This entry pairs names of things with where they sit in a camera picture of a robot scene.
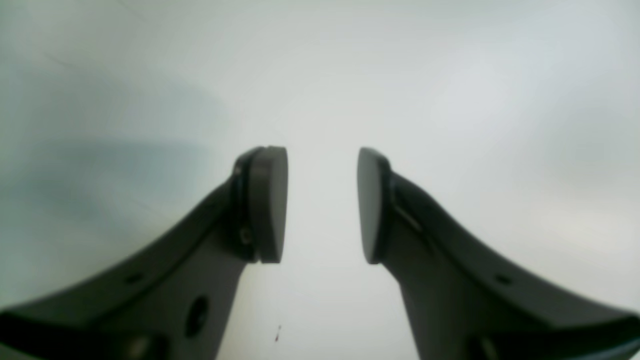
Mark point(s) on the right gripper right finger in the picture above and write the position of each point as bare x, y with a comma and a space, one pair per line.
465, 301

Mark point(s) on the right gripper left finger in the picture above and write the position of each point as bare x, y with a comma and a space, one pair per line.
171, 300

